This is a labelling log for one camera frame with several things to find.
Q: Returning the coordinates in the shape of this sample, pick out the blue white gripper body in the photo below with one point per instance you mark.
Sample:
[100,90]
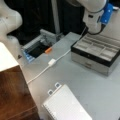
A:
[107,13]

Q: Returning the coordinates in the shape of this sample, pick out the white notebook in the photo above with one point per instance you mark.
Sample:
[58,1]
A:
[63,105]

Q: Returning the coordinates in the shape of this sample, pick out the black box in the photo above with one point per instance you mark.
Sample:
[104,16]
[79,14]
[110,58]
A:
[99,53]

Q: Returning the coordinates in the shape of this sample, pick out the wooden bookshelf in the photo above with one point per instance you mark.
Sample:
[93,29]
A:
[16,102]

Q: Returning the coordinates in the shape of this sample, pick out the white table lamp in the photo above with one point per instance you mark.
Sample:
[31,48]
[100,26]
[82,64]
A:
[6,59]

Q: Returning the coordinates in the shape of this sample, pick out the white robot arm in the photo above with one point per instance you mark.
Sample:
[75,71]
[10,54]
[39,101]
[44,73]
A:
[10,20]

